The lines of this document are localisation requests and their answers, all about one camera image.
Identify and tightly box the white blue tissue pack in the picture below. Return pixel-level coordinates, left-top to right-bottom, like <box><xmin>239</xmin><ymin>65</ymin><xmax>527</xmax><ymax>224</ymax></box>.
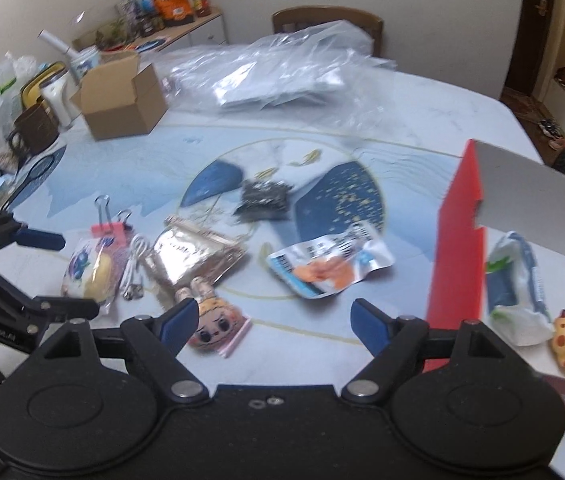
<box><xmin>485</xmin><ymin>231</ymin><xmax>554</xmax><ymax>347</ymax></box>

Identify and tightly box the wrapped bread snack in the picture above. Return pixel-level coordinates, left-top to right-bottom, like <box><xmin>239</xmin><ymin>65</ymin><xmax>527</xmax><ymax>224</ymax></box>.
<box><xmin>61</xmin><ymin>235</ymin><xmax>128</xmax><ymax>315</ymax></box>

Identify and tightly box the pink binder clip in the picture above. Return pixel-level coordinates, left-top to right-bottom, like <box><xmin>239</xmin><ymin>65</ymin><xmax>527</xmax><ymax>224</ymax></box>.
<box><xmin>90</xmin><ymin>195</ymin><xmax>133</xmax><ymax>247</ymax></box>

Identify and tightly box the gold foil packet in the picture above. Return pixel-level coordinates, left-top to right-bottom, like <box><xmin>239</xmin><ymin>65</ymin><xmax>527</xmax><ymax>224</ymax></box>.
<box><xmin>142</xmin><ymin>216</ymin><xmax>247</xmax><ymax>292</ymax></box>

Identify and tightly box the brown mug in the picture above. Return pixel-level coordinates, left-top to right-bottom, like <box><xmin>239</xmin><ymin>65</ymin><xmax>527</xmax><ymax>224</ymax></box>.
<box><xmin>7</xmin><ymin>103</ymin><xmax>59</xmax><ymax>158</ymax></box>

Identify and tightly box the white blue snack packet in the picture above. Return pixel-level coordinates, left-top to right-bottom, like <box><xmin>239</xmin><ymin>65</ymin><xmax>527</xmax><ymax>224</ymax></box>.
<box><xmin>266</xmin><ymin>220</ymin><xmax>395</xmax><ymax>300</ymax></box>

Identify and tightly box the white electric kettle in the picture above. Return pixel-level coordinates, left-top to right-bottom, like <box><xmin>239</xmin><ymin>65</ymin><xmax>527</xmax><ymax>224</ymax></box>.
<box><xmin>40</xmin><ymin>68</ymin><xmax>81</xmax><ymax>130</ymax></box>

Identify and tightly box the red white cardboard box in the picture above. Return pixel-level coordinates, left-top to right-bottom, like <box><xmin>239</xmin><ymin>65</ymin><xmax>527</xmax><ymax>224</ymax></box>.
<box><xmin>426</xmin><ymin>140</ymin><xmax>565</xmax><ymax>401</ymax></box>

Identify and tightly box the white green plastic bag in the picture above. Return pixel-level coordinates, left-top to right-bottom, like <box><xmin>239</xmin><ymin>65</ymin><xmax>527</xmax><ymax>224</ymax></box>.
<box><xmin>0</xmin><ymin>52</ymin><xmax>38</xmax><ymax>154</ymax></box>

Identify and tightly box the small brown cardboard box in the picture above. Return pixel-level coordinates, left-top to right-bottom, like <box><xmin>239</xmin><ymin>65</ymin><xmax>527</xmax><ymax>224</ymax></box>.
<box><xmin>71</xmin><ymin>51</ymin><xmax>168</xmax><ymax>141</ymax></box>

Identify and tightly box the bag of black beads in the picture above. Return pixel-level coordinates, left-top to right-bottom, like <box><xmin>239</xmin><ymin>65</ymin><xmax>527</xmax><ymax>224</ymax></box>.
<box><xmin>234</xmin><ymin>180</ymin><xmax>292</xmax><ymax>222</ymax></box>

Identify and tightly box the printed glass jar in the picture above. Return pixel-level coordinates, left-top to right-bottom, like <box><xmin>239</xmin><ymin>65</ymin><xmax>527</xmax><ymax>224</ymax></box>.
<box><xmin>70</xmin><ymin>46</ymin><xmax>101</xmax><ymax>81</ymax></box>

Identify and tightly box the glass terrarium bowl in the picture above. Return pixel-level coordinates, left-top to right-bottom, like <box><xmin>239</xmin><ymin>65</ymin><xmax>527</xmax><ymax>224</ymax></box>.
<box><xmin>70</xmin><ymin>3</ymin><xmax>137</xmax><ymax>51</ymax></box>

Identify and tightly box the white side cabinet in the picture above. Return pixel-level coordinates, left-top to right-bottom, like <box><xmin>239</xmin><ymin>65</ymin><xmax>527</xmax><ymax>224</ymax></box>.
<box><xmin>126</xmin><ymin>8</ymin><xmax>227</xmax><ymax>53</ymax></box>

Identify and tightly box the large clear plastic bag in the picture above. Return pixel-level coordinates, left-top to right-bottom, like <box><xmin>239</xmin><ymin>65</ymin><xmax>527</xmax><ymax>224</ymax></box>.
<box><xmin>149</xmin><ymin>21</ymin><xmax>397</xmax><ymax>133</ymax></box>

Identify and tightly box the red lidded jar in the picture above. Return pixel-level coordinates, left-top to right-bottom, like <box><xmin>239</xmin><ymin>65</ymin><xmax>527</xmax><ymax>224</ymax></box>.
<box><xmin>192</xmin><ymin>0</ymin><xmax>212</xmax><ymax>18</ymax></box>

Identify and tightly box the brown wooden chair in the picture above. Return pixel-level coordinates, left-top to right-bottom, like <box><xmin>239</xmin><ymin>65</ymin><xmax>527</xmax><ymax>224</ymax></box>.
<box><xmin>270</xmin><ymin>5</ymin><xmax>385</xmax><ymax>59</ymax></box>

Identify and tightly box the white usb cable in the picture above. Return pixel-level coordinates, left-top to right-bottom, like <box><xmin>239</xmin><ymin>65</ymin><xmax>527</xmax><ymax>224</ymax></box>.
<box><xmin>118</xmin><ymin>233</ymin><xmax>152</xmax><ymax>302</ymax></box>

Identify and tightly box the doll face keychain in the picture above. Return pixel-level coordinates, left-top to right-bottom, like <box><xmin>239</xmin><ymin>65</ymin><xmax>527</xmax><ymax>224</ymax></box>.
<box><xmin>176</xmin><ymin>276</ymin><xmax>251</xmax><ymax>359</ymax></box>

